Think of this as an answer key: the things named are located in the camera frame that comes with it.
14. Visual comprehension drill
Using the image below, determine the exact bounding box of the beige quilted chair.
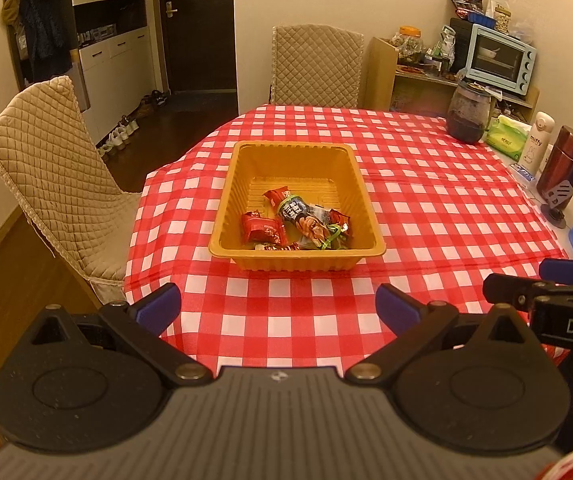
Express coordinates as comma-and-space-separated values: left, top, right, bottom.
269, 24, 365, 109
0, 76, 142, 306

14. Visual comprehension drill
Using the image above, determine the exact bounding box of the plastic jar with orange lid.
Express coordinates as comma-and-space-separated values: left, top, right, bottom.
391, 26, 425, 66

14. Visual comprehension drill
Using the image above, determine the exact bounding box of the white drinking bottle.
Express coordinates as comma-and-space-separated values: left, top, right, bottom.
519, 111, 555, 167

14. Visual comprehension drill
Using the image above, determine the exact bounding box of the dark hanging jacket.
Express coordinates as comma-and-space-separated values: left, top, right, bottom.
19, 0, 72, 81

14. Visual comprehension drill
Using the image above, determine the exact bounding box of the light blue toaster oven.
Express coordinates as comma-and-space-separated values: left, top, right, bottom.
465, 23, 537, 97

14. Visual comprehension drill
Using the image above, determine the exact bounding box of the orange hanging bag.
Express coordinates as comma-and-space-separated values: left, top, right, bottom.
0, 0, 21, 27

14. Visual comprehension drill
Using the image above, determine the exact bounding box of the dark door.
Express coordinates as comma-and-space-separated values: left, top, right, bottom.
159, 0, 237, 93

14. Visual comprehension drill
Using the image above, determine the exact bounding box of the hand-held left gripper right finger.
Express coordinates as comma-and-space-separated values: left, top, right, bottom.
344, 284, 542, 388

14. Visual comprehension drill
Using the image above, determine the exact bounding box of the red checked tablecloth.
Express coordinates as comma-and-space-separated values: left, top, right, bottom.
124, 104, 572, 368

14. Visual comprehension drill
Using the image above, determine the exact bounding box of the red square snack packet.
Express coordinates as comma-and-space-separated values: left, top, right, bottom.
240, 211, 287, 247

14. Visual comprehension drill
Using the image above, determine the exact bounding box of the small blue flat packet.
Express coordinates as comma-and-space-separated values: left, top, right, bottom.
511, 161, 538, 182

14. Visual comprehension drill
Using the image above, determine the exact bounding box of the row of shoes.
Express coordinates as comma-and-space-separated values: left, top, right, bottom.
97, 89, 170, 158

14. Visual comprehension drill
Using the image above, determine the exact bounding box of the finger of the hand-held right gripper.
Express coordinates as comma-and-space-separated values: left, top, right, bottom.
539, 258, 573, 286
483, 272, 573, 312

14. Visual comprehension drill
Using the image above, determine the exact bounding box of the green white snack bag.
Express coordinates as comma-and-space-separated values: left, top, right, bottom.
435, 27, 457, 73

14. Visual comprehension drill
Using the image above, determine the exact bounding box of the long dark green-edged snack packet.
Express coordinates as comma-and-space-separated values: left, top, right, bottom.
275, 195, 331, 251

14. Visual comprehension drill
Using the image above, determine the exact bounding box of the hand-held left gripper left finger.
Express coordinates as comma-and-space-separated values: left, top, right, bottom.
4, 282, 214, 388

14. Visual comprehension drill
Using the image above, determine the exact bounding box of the clear bag of nuts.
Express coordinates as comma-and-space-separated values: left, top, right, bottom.
491, 4, 513, 35

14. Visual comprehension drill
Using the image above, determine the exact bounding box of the white shoe cabinet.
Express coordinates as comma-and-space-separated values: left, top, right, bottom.
71, 25, 154, 146

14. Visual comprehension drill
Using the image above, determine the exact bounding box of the red thermos flask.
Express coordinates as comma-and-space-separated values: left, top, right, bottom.
537, 125, 573, 196

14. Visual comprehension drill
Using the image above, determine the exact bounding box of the clear plastic bag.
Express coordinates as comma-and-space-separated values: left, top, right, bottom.
509, 5, 537, 46

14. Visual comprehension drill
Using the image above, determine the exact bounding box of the large red twisted snack packet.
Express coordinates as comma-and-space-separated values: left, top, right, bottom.
262, 187, 293, 209

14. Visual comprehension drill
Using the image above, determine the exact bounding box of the wooden shelf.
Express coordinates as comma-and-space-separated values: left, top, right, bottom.
389, 62, 540, 116

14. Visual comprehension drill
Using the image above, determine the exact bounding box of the grey phone stand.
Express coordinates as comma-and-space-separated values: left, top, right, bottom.
541, 181, 573, 228

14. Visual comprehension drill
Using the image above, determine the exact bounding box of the blue box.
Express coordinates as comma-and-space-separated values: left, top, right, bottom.
454, 9, 497, 30

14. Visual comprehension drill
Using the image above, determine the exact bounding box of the green tissue pack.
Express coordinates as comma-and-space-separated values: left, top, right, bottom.
485, 114, 532, 161

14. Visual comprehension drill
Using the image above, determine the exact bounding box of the dark glass jar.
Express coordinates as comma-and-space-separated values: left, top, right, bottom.
447, 81, 492, 145

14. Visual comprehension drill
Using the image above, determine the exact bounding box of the yellow plastic tray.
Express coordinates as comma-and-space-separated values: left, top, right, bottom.
208, 141, 386, 273

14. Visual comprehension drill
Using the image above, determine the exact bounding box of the green-edged candy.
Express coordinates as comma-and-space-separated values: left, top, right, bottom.
327, 208, 352, 250

